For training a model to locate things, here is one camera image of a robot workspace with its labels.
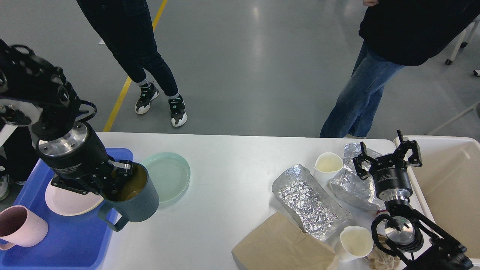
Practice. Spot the mint green plate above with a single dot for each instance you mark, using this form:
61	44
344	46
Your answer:
170	174

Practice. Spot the small crumpled foil sheet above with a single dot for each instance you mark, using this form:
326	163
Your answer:
348	187

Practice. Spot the pink plate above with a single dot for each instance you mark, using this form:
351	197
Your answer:
67	203

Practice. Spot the upper white paper cup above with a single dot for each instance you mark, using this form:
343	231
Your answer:
326	167

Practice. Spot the person in blue jeans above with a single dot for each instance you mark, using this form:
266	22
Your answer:
396	34

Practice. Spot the seated person at left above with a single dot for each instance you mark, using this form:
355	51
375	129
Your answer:
18	162

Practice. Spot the white office chair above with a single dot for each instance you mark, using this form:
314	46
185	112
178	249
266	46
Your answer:
462	42

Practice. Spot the pink mug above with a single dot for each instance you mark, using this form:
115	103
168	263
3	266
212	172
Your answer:
20	226

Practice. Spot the large crumpled foil sheet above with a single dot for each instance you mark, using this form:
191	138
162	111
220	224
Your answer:
315	211

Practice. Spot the grey table leg at right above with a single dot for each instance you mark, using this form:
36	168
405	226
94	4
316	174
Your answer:
475	107

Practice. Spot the crumpled beige napkin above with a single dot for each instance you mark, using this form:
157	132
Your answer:
378	260

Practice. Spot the dark teal mug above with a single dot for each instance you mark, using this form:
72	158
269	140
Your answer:
136	201

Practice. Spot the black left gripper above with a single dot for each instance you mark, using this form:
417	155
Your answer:
82	164

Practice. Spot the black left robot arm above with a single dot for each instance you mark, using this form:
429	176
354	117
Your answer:
37	94

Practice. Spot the brown paper bag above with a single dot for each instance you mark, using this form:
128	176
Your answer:
278	244

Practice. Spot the white paper cup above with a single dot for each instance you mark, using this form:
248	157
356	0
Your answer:
326	167
353	242

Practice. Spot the blue plastic tray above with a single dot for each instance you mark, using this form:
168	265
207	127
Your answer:
72	242

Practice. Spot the lower white paper cup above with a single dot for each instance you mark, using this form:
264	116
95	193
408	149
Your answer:
353	242

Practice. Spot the white plastic bin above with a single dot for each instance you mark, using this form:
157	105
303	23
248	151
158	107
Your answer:
449	181

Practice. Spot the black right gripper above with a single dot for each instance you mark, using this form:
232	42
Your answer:
389	172

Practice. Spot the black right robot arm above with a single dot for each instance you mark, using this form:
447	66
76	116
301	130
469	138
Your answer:
405	232

